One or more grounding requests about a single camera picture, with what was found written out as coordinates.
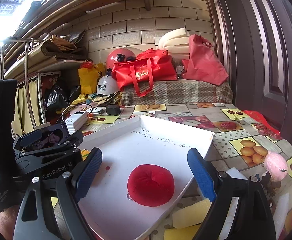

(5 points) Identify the yellow sponge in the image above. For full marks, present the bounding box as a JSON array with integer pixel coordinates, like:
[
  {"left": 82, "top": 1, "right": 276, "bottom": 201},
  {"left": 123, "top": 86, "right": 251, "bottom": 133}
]
[
  {"left": 172, "top": 198, "right": 212, "bottom": 229},
  {"left": 164, "top": 224, "right": 201, "bottom": 240}
]

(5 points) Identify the red plush cushion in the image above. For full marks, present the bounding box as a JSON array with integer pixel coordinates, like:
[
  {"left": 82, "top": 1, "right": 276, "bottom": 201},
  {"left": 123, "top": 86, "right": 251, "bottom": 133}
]
[{"left": 127, "top": 164, "right": 175, "bottom": 207}]

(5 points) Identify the white foam block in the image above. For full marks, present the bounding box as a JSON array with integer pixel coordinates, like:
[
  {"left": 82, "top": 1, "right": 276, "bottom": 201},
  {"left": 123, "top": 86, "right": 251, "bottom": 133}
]
[{"left": 199, "top": 167, "right": 247, "bottom": 239}]

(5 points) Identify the person left hand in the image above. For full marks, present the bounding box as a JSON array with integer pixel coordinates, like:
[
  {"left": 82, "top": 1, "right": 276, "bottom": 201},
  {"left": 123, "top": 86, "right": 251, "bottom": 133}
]
[{"left": 0, "top": 205, "right": 20, "bottom": 239}]

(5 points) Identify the smartphone with photo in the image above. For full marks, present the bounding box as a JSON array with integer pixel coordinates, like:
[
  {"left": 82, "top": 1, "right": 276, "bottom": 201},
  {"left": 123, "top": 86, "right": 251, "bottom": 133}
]
[{"left": 31, "top": 121, "right": 69, "bottom": 150}]

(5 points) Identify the white cardboard tray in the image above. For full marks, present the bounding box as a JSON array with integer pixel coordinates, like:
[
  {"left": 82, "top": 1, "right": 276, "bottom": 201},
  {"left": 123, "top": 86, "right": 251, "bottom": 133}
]
[{"left": 78, "top": 115, "right": 214, "bottom": 239}]

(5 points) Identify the black plastic bag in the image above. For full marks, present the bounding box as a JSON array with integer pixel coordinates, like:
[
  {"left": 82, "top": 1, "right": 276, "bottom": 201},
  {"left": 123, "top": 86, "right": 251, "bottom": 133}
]
[{"left": 46, "top": 85, "right": 81, "bottom": 111}]

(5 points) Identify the white box stack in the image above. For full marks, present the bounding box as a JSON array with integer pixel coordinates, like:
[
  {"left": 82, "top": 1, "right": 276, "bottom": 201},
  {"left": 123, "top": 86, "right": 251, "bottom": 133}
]
[{"left": 65, "top": 111, "right": 88, "bottom": 135}]

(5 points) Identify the pink fluffy plush ball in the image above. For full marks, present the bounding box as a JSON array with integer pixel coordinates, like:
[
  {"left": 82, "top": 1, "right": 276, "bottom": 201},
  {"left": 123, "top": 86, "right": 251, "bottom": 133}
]
[{"left": 263, "top": 151, "right": 288, "bottom": 182}]

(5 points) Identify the metal storage shelf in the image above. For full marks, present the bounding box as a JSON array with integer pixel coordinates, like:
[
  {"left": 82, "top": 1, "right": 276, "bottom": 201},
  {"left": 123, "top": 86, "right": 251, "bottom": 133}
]
[{"left": 0, "top": 37, "right": 62, "bottom": 140}]

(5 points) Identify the fruit pattern tablecloth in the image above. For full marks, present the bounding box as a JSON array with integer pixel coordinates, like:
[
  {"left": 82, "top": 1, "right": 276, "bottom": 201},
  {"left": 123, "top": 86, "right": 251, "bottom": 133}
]
[{"left": 81, "top": 103, "right": 292, "bottom": 239}]

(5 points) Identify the yellow gift bag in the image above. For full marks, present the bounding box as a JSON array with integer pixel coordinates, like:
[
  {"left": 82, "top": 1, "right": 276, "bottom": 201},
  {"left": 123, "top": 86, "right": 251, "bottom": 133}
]
[{"left": 78, "top": 61, "right": 106, "bottom": 95}]

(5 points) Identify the black power adapter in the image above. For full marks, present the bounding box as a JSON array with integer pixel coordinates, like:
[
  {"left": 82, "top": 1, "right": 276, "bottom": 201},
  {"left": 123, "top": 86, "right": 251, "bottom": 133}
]
[{"left": 105, "top": 105, "right": 121, "bottom": 115}]

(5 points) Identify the white hard hat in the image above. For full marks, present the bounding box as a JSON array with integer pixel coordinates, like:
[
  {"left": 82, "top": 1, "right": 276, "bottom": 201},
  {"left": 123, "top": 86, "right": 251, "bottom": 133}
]
[{"left": 97, "top": 75, "right": 119, "bottom": 96}]

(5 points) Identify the red flat plastic bag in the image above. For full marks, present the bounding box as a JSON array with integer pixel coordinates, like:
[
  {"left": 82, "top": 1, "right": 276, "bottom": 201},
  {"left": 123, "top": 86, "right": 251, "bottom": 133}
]
[{"left": 243, "top": 110, "right": 280, "bottom": 135}]

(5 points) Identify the red helmet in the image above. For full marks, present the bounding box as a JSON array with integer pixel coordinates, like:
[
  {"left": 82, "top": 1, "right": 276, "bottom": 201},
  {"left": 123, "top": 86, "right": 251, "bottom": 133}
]
[{"left": 106, "top": 48, "right": 136, "bottom": 69}]

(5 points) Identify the plaid cloth covered bench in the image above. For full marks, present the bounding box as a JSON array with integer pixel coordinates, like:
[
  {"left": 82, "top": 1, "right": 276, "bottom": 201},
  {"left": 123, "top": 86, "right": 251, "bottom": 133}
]
[{"left": 120, "top": 79, "right": 233, "bottom": 106}]

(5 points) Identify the red tote bag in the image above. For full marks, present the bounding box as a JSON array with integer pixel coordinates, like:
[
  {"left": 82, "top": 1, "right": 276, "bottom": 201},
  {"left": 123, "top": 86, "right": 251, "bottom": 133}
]
[{"left": 111, "top": 48, "right": 177, "bottom": 97}]

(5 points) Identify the red paper bag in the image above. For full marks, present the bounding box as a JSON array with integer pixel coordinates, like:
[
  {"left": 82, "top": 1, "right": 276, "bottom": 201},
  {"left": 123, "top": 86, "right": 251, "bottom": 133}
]
[{"left": 182, "top": 34, "right": 228, "bottom": 86}]

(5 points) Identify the cream foam stack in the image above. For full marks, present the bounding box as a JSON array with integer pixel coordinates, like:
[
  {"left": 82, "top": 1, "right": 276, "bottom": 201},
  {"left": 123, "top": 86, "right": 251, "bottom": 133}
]
[{"left": 158, "top": 28, "right": 190, "bottom": 60}]

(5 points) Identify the brown metal door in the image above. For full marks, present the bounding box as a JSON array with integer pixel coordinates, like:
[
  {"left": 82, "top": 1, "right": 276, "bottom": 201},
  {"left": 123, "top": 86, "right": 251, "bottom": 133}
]
[{"left": 207, "top": 0, "right": 292, "bottom": 145}]

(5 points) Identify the brown braided rope toy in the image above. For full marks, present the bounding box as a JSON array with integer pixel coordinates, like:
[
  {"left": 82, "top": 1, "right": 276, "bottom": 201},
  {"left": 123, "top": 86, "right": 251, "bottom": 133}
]
[{"left": 261, "top": 171, "right": 281, "bottom": 198}]

